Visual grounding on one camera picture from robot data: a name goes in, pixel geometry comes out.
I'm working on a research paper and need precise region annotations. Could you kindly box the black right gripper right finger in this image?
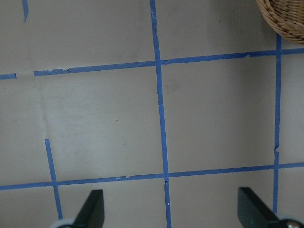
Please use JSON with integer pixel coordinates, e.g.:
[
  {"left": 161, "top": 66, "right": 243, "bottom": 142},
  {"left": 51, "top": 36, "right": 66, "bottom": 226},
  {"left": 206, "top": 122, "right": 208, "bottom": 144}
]
[{"left": 237, "top": 187, "right": 281, "bottom": 228}]

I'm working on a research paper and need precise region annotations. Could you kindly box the brown wicker basket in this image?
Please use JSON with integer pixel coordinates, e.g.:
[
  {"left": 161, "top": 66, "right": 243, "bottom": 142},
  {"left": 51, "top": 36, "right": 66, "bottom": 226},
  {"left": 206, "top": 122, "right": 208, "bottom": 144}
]
[{"left": 256, "top": 0, "right": 304, "bottom": 45}]

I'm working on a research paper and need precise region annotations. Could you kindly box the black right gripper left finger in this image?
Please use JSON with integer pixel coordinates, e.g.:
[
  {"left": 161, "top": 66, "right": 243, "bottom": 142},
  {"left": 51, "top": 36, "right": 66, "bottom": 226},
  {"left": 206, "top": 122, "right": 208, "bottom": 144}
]
[{"left": 72, "top": 190, "right": 105, "bottom": 228}]

